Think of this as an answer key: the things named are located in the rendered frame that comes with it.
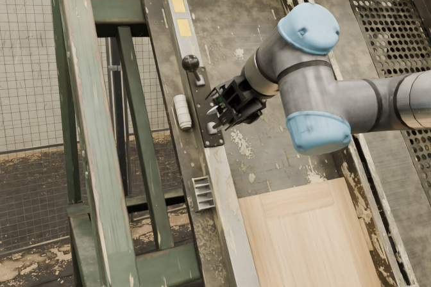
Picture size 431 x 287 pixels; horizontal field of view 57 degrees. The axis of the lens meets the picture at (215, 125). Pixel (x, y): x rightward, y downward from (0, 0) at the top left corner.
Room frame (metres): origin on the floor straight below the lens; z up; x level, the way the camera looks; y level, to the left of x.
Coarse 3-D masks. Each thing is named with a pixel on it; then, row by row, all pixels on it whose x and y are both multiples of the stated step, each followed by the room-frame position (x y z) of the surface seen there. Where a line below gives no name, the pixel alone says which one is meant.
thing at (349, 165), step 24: (288, 0) 1.21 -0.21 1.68; (312, 0) 1.19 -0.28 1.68; (336, 72) 1.07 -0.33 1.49; (360, 144) 0.96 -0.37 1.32; (360, 168) 0.92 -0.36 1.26; (360, 192) 0.90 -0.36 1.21; (360, 216) 0.89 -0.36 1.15; (384, 216) 0.88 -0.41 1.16; (384, 240) 0.83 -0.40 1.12; (384, 264) 0.82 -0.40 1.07; (408, 264) 0.82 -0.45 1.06
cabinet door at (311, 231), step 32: (288, 192) 0.87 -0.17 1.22; (320, 192) 0.90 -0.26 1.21; (256, 224) 0.80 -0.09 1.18; (288, 224) 0.83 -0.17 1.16; (320, 224) 0.86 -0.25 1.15; (352, 224) 0.88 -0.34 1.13; (256, 256) 0.76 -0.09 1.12; (288, 256) 0.79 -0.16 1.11; (320, 256) 0.81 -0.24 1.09; (352, 256) 0.84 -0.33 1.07
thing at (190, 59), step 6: (192, 54) 0.83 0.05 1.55; (186, 60) 0.82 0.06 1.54; (192, 60) 0.82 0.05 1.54; (198, 60) 0.83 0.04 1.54; (186, 66) 0.82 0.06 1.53; (192, 66) 0.82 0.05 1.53; (198, 66) 0.83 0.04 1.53; (198, 78) 0.90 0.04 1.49; (198, 84) 0.91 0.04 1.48; (204, 84) 0.92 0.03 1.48
